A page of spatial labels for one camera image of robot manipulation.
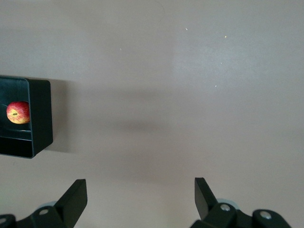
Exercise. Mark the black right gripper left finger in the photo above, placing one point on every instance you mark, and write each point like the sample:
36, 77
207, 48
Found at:
59, 213

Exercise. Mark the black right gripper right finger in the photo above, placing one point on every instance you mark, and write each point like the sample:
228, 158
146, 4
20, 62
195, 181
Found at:
221, 216

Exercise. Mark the black plastic box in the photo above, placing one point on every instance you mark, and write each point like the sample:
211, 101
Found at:
40, 114

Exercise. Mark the red yellow apple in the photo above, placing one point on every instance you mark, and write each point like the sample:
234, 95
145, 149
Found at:
17, 112

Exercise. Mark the brown table cover mat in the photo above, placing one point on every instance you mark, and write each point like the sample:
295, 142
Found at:
166, 95

